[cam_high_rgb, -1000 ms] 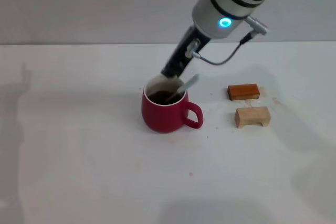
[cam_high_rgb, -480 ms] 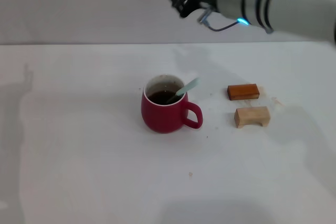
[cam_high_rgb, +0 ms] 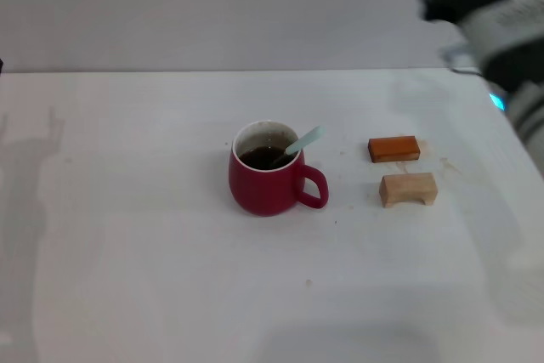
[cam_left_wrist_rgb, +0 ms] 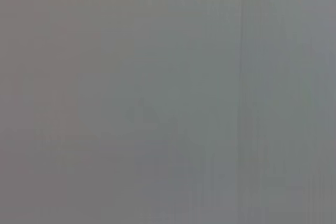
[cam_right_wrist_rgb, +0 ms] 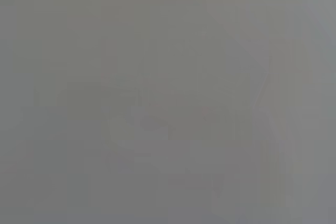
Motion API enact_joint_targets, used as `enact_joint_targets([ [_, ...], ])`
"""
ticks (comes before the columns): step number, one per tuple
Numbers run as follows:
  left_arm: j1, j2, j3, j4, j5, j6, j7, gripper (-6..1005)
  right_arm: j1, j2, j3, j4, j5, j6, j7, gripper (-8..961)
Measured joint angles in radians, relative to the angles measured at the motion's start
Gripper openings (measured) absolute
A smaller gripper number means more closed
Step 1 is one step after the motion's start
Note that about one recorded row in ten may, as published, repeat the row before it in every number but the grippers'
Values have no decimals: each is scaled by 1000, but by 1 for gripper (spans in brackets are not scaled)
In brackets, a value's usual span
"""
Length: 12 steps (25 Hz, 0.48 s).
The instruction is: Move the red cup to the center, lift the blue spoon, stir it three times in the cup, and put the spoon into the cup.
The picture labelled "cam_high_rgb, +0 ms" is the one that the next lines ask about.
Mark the dark brown coffee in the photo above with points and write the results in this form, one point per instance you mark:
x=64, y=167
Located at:
x=259, y=159

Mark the red ceramic mug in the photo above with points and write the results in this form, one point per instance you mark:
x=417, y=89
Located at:
x=259, y=188

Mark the light wooden block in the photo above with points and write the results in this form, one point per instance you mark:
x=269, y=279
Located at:
x=404, y=188

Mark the dark orange wooden block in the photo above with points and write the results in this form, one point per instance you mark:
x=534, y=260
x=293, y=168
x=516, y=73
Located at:
x=393, y=149

